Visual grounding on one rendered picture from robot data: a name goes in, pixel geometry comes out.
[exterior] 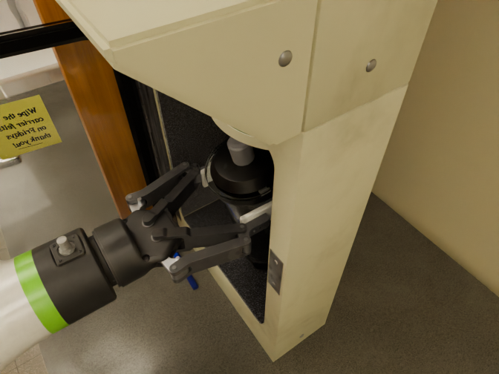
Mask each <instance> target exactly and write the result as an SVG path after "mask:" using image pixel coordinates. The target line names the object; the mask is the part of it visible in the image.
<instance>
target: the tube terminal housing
mask: <svg viewBox="0 0 499 374"><path fill-rule="evenodd" d="M436 4H437V0H318V3H317V9H316V20H315V26H314V32H313V43H312V50H311V56H310V67H309V74H308V79H307V90H306V97H305V103H304V114H303V120H302V127H301V133H300V134H298V135H296V136H294V137H292V138H290V139H288V140H285V141H283V142H281V143H279V144H278V145H276V144H274V143H273V144H272V145H268V144H266V143H264V144H265V145H266V146H267V147H268V149H269V151H270V153H271V156H272V159H273V163H274V169H275V171H274V183H273V204H272V215H271V227H270V247H269V259H268V270H267V292H266V303H265V314H264V323H263V324H260V323H259V322H258V321H257V320H256V318H255V316H254V315H253V314H252V313H251V312H250V310H249V308H248V307H247V305H246V304H245V303H244V302H243V300H242V299H241V297H240V296H239V295H238V293H237V292H236V291H235V289H234V288H233V286H232V285H231V283H230V282H229V281H228V280H227V278H226V277H225V275H224V274H223V272H222V271H221V270H220V269H219V267H218V266H213V267H211V268H208V270H209V272H210V273H211V275H212V276H213V278H214V279H215V280H216V282H217V283H218V285H219V286H220V288H222V290H223V291H224V293H225V295H226V296H227V297H228V299H229V300H230V302H231V303H232V305H233V306H234V307H235V309H236V310H237V311H238V313H239V315H240V316H241V317H242V318H243V320H244V322H245V323H246V324H247V326H248V327H249V329H250V330H251V331H252V333H253V335H254V336H255V337H256V338H257V340H258V342H259V343H260V345H261V346H262V347H263V348H264V350H265V352H266V353H267V354H268V356H269V357H270V358H271V360H272V361H273V362H274V361H276V360H277V359H279V358H280V357H282V356H283V355H284V354H285V353H286V352H288V351H289V350H291V349H292V348H294V346H296V345H297V344H299V343H300V342H301V341H303V340H304V339H305V338H307V337H308V336H309V335H311V334H312V333H314V332H315V331H316V330H317V329H319V328H320V327H322V326H323V325H324V324H325V321H326V319H327V316H328V313H329V311H330V307H331V304H332V303H333V299H334V296H335V294H336V290H337V288H338V285H339V282H340V279H341V276H342V273H343V271H344V268H345V264H346V262H347V259H348V256H349V254H350V250H351V247H352V245H353V242H354V239H355V236H356V233H357V230H358V228H359V224H360V222H361V219H362V215H363V213H364V211H365V207H366V205H367V202H368V198H369V197H370V194H371V190H372V188H373V185H374V182H375V179H376V176H377V173H378V170H379V167H380V165H381V162H382V158H383V156H384V153H385V150H386V148H387V145H388V141H389V139H390V136H391V133H392V131H393V128H394V124H395V122H396V120H397V116H398V113H399V110H400V107H401V105H402V101H403V99H404V96H405V92H406V91H407V88H408V82H409V81H410V78H411V75H412V72H413V70H414V66H415V64H416V61H417V57H418V56H419V53H420V49H421V47H422V44H423V40H424V38H425V35H426V32H427V29H428V26H429V24H430V21H431V17H432V15H433V12H434V8H435V7H436ZM270 249H272V251H273V252H274V253H275V254H276V255H277V257H278V258H279V259H280V260H281V261H282V263H283V264H284V265H283V272H282V278H281V289H280V295H278V293H277V292H276V291H275V290H274V288H272V286H271V285H270V284H269V282H268V273H269V262H270Z"/></svg>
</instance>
